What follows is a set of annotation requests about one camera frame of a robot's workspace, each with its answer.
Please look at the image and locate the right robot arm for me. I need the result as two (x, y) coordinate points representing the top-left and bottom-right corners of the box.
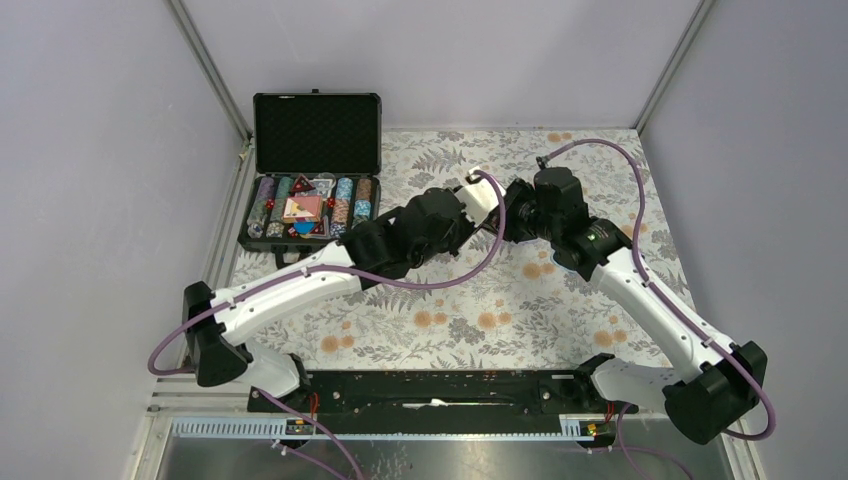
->
(504, 167), (768, 445)

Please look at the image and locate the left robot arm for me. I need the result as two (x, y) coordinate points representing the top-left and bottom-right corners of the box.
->
(183, 172), (506, 398)

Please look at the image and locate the black poker chip case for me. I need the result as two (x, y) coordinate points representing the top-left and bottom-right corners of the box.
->
(238, 90), (382, 265)

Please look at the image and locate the floral table mat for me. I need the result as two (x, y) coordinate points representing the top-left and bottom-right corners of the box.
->
(256, 130), (690, 370)

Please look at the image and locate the card deck box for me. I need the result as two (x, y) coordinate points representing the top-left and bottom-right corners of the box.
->
(281, 195), (325, 223)

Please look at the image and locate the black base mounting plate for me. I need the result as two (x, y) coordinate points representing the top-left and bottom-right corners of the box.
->
(280, 369), (624, 437)

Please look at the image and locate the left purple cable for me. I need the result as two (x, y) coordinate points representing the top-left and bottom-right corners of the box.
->
(146, 169), (509, 480)

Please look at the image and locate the purple cable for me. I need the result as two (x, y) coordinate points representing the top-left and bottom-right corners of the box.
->
(535, 139), (778, 480)
(146, 169), (509, 480)

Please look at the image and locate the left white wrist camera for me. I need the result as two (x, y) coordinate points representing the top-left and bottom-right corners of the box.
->
(465, 167), (491, 189)

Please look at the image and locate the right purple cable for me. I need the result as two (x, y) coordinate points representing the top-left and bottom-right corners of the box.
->
(535, 139), (778, 480)

